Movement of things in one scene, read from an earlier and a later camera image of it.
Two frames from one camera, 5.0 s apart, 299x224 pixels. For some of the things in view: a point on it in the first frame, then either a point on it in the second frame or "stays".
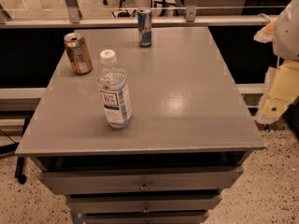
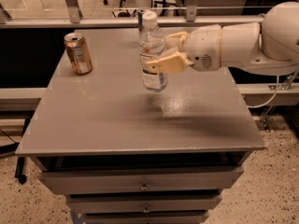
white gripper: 287,35 to 204,48
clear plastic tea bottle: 112,81 to 151,46
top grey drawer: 145,180 stays
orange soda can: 78,53 stays
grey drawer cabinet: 186,145 stays
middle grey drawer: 143,203 stays
